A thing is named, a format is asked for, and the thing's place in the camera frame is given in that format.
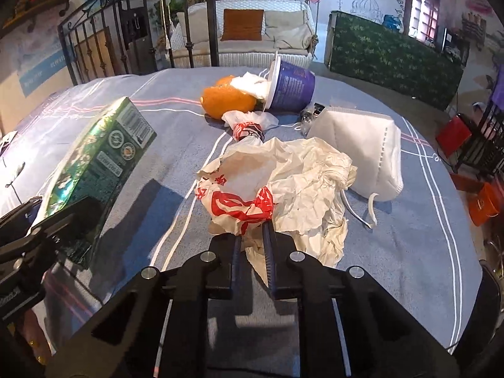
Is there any orange peel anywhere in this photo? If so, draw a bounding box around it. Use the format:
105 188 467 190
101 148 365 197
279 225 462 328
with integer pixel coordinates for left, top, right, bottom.
200 76 258 121

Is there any white cushion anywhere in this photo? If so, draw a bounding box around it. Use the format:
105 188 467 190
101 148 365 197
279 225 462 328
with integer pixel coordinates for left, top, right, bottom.
176 5 223 44

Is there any purple towel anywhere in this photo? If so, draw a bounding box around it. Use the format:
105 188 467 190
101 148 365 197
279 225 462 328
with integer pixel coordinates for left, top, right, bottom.
490 71 504 107

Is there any purple paper cup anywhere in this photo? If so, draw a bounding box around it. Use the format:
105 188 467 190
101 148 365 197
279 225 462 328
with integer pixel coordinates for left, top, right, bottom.
262 53 316 113

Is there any black iron railing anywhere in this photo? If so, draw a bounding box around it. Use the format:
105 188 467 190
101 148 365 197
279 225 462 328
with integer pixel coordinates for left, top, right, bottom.
57 0 221 87

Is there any orange bucket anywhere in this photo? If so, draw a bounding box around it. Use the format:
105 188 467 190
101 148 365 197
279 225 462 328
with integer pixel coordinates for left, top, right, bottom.
467 181 501 227

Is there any green printed box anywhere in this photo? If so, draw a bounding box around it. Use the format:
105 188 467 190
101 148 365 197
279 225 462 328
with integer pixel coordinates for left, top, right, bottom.
29 96 157 270

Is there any person's left hand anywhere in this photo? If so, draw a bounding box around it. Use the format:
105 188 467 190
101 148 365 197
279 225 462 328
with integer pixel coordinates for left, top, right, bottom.
21 311 54 367

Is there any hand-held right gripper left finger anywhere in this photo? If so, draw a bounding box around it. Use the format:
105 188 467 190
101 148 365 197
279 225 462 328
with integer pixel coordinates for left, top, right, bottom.
45 234 243 378

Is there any twisted plastic bag red print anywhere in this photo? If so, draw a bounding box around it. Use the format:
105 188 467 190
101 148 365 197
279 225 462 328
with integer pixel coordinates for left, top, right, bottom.
221 110 279 142

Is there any beige cushion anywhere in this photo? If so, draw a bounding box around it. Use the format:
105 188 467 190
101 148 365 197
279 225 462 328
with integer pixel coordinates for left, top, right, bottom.
264 10 313 50

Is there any white bag red print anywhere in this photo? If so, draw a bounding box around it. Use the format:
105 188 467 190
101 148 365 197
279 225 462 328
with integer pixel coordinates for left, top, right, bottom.
196 137 358 274

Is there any clear plastic wrapper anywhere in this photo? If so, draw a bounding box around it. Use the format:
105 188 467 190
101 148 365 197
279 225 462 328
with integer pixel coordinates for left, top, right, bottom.
293 102 327 132

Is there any dark brown trash bin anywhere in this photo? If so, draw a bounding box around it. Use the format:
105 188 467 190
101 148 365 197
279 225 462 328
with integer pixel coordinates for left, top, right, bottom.
449 262 504 378

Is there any green patterned counter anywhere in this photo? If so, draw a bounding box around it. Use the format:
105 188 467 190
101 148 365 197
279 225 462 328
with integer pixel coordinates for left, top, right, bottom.
327 10 465 111

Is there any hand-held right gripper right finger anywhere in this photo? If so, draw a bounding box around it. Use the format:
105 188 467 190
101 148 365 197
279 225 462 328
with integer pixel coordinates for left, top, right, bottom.
262 222 461 378

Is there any white wicker swing sofa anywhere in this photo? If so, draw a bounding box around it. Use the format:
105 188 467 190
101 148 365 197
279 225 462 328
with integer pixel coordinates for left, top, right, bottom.
169 0 319 69

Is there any black metal rack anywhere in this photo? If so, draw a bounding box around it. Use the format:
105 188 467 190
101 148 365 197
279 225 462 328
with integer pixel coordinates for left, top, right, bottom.
457 98 504 178

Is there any white crumpled tissue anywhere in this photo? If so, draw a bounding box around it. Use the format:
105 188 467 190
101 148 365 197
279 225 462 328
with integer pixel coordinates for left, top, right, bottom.
230 72 272 99

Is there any white face mask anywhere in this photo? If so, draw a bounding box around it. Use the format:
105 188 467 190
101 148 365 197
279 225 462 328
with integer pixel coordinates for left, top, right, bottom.
305 106 404 229

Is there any black framed picture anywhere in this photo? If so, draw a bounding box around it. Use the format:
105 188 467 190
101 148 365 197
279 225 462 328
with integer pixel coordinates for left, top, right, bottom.
441 27 471 66

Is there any orange cushion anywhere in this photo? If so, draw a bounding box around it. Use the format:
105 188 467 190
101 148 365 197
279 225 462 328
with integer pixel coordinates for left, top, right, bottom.
220 9 265 42

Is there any blue bag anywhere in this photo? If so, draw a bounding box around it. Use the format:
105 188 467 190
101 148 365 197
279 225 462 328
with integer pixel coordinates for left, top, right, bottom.
382 14 406 32

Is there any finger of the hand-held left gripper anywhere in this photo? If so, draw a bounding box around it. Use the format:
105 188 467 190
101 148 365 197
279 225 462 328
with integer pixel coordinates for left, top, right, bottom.
0 198 43 237
0 196 102 262

